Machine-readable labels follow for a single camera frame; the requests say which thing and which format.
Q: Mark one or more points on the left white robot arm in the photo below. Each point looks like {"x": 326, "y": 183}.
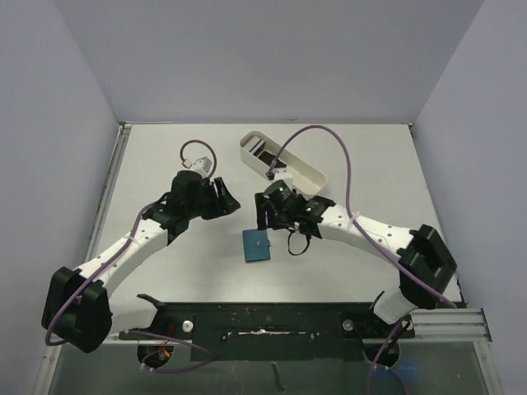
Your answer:
{"x": 79, "y": 309}

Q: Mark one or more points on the blue leather card holder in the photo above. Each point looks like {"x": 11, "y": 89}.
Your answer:
{"x": 256, "y": 245}

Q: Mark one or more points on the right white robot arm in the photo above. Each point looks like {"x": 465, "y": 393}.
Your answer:
{"x": 425, "y": 264}

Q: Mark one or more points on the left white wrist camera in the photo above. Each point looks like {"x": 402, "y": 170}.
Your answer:
{"x": 204, "y": 166}

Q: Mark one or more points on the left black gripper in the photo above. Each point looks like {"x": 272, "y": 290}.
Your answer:
{"x": 223, "y": 203}

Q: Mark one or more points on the black card in tray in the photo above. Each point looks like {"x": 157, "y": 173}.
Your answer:
{"x": 267, "y": 158}

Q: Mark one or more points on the white oblong tray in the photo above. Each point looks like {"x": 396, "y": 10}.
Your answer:
{"x": 306, "y": 178}

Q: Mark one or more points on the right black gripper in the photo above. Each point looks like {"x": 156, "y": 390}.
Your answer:
{"x": 269, "y": 211}

